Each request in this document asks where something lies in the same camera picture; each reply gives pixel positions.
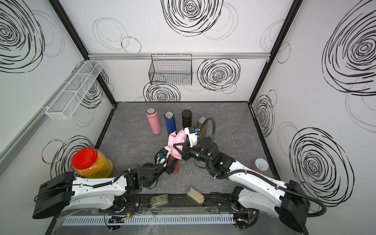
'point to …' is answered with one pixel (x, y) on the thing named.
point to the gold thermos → (200, 121)
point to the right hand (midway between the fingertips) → (174, 147)
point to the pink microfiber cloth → (181, 137)
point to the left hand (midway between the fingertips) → (176, 153)
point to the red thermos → (171, 157)
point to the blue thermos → (170, 121)
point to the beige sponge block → (196, 195)
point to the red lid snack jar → (90, 163)
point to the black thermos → (187, 118)
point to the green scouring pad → (159, 200)
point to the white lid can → (260, 166)
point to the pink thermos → (152, 113)
